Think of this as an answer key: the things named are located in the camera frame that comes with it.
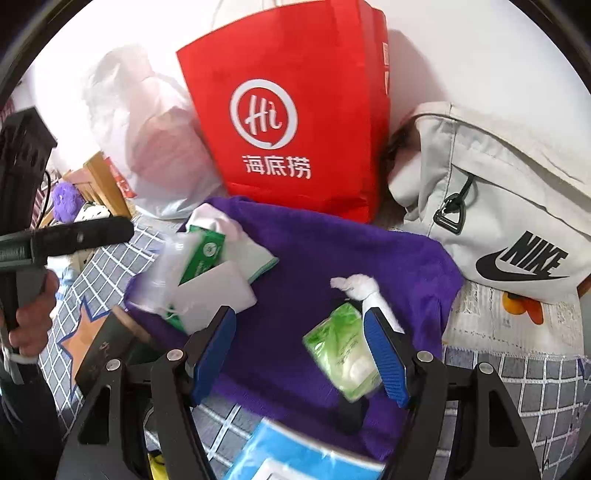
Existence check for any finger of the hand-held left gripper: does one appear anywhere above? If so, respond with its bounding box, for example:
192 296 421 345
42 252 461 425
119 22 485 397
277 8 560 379
34 216 136 256

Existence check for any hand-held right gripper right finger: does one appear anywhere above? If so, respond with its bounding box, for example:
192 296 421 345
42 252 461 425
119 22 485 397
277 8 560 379
362 307 541 480

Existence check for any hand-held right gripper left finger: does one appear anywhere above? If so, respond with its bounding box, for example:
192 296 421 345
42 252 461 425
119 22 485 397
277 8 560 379
55 305 238 480

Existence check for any pale green tissue pack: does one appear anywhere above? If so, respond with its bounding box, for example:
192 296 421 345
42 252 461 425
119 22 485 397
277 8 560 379
302 302 384 403

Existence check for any green label packet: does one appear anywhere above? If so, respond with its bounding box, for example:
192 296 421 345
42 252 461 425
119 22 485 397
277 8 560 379
179 225 227 284

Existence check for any person's left forearm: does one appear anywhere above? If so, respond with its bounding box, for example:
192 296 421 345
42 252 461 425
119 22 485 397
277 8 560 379
0 355 63 480

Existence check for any person's left hand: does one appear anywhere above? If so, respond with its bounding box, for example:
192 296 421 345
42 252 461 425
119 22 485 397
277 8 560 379
9 272 60 358

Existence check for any white spotted plush toy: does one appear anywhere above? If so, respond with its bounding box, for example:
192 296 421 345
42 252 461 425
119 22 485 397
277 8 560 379
74 203 112 222

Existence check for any purple plush toy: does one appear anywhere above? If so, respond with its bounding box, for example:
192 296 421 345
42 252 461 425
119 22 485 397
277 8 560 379
50 181 86 223

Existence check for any white tissue packet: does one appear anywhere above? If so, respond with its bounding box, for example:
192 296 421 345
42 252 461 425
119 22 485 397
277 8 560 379
173 261 257 335

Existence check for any clear plastic bag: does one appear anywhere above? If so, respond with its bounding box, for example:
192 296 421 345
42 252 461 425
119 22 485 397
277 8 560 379
126 231 204 330

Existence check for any white printed bed sheet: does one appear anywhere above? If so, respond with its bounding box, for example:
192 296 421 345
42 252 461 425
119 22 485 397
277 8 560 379
443 277 591 365

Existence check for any white sock with green toe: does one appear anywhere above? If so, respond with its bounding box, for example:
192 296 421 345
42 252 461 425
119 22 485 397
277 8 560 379
187 203 280 283

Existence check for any purple fleece cloth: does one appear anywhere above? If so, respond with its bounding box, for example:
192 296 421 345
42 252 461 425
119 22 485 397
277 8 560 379
124 196 464 462

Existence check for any dark green box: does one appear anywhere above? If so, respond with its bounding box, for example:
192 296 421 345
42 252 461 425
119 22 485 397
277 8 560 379
74 305 162 393

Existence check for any blue tissue packet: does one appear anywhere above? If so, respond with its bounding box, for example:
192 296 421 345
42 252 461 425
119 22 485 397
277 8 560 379
228 418 386 480

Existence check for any white plastic bag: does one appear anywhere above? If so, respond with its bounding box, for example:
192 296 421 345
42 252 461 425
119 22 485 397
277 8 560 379
83 44 227 220

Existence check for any yellow packet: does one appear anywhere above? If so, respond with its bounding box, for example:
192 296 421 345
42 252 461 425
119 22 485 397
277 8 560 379
147 451 168 480

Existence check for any grey checked bed sheet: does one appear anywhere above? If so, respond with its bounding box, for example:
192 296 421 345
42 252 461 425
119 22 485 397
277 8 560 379
37 215 591 480

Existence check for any grey waist bag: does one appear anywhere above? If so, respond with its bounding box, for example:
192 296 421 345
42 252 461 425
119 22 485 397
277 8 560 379
387 102 591 305

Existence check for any red paper bag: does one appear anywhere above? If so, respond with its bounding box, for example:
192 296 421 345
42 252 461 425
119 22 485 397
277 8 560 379
176 0 391 224

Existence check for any black snap strap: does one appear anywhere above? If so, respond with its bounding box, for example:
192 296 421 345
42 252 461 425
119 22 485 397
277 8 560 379
339 394 370 435

